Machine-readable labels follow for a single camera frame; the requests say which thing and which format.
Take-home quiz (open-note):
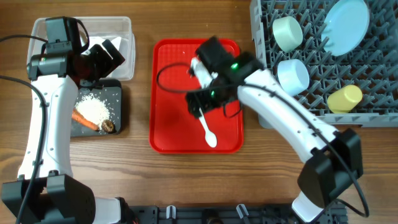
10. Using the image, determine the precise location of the white napkin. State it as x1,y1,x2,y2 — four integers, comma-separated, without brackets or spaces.
84,37,122,55

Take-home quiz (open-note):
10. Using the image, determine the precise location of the white rice pile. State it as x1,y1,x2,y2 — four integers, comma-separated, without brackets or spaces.
75,93,121,126

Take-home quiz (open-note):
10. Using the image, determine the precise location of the white plastic spoon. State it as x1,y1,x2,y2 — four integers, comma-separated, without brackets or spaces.
199,108,218,148

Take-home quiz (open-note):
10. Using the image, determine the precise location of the orange carrot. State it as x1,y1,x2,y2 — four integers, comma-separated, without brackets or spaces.
72,109,100,131

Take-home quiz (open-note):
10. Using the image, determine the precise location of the brown food scrap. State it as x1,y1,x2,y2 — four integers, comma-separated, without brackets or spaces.
101,119,116,134

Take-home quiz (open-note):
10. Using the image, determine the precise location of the blue bowl with rice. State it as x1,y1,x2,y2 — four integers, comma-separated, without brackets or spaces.
277,59,310,96

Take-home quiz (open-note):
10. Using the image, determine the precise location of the green bowl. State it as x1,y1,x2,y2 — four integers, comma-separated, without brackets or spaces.
272,16,303,53

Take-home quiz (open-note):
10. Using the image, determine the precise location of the yellow plastic cup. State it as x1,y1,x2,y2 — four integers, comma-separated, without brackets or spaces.
327,85,363,114

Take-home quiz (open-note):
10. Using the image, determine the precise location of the light blue plate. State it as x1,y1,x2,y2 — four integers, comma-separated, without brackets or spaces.
321,0,370,56

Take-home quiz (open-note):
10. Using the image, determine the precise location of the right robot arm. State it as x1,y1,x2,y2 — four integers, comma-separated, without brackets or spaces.
185,37,369,223

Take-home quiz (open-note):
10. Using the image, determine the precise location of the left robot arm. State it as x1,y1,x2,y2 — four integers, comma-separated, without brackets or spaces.
1,17,134,223

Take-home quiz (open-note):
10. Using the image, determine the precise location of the grey dishwasher rack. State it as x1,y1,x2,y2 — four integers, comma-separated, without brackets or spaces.
249,0,397,128

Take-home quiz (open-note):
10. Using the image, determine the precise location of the black square bin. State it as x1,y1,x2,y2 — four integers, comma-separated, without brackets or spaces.
71,79,123,137

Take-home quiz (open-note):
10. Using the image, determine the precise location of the clear plastic bin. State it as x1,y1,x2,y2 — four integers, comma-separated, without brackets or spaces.
26,16,136,82

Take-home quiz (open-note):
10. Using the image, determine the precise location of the red plastic tray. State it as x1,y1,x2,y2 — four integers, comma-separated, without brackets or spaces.
149,39,244,154

